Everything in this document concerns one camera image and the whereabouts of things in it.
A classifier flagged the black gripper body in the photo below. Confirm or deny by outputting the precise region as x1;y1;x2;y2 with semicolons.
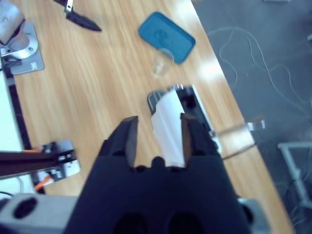
52;0;75;13

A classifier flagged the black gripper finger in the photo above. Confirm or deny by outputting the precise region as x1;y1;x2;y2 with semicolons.
102;116;139;171
65;11;103;33
180;112;220;169

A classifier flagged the silver coffee machine lever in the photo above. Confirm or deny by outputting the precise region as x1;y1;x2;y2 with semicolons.
212;118;266;159

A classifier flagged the clear drinking glass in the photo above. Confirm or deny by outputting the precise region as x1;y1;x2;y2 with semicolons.
152;47;175;78

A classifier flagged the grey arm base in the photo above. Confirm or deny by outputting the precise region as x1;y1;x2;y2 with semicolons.
0;21;46;75

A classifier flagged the white capsule coffee machine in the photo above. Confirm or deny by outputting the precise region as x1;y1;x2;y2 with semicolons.
147;84;224;169

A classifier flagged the metal grille drip tray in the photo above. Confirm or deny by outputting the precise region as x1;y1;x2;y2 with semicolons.
147;89;172;114

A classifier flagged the teal plastic tray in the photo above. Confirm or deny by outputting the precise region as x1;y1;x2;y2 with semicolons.
137;11;196;64

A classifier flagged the white metal table leg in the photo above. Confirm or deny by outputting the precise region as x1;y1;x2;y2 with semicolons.
277;141;312;211

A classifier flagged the white block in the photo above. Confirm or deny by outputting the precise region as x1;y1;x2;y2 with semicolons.
0;70;26;156

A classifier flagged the grey mount with dark post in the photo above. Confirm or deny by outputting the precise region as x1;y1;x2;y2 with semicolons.
0;140;82;186

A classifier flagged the orange cable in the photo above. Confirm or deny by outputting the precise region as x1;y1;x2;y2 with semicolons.
35;175;54;192

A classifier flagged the white floor cable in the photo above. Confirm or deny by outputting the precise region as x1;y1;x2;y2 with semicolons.
207;26;312;115

